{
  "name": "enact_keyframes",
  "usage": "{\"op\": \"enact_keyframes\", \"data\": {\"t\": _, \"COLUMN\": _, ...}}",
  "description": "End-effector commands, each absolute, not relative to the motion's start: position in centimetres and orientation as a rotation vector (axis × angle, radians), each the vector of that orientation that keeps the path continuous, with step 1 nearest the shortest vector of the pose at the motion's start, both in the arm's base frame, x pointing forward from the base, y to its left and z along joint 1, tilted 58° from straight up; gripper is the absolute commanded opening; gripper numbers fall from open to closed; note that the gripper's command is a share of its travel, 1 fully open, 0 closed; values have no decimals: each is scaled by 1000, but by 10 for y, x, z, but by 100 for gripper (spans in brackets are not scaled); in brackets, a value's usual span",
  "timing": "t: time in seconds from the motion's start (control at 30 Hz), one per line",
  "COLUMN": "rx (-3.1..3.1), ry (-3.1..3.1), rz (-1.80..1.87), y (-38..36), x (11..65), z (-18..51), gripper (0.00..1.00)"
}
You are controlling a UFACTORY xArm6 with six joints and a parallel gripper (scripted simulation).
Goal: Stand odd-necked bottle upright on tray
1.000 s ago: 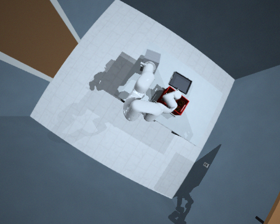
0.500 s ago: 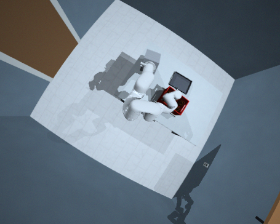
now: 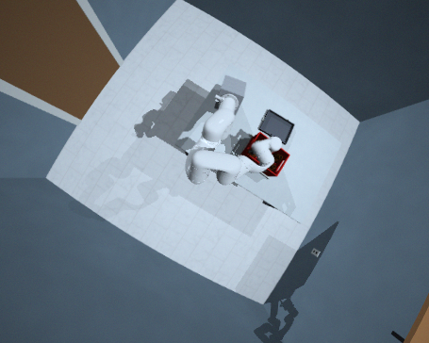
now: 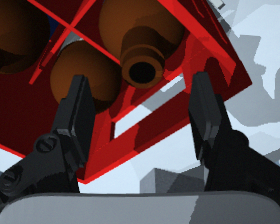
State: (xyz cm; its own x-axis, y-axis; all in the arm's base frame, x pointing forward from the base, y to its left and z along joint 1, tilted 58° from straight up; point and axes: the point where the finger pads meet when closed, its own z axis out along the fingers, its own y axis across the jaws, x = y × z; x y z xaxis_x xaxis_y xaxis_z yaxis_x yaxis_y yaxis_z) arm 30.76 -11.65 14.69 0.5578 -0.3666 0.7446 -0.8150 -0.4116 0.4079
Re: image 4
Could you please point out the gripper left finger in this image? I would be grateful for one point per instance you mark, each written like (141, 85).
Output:
(56, 155)

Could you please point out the brown bottle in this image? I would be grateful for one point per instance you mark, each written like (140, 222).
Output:
(141, 34)
(25, 31)
(77, 56)

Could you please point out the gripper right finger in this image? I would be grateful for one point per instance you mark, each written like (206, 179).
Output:
(237, 166)

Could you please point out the red plastic crate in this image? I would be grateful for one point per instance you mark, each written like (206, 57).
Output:
(28, 107)

